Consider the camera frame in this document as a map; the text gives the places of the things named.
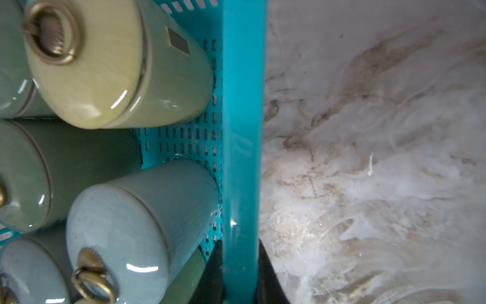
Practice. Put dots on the teal plastic perforated basket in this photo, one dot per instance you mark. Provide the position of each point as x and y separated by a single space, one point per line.
225 139

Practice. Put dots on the yellow-green tea canister back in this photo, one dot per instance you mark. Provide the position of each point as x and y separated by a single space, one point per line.
115 64

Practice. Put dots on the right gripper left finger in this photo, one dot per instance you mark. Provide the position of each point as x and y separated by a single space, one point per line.
210 289

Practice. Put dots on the light blue tea canister front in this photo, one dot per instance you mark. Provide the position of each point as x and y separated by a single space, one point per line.
35 268

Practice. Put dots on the olive green tea canister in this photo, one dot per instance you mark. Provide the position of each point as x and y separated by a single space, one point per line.
46 164

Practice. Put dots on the light blue tea canister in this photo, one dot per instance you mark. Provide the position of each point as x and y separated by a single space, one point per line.
35 268
128 239

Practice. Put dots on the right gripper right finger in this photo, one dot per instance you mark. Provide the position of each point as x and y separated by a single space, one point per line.
268 290

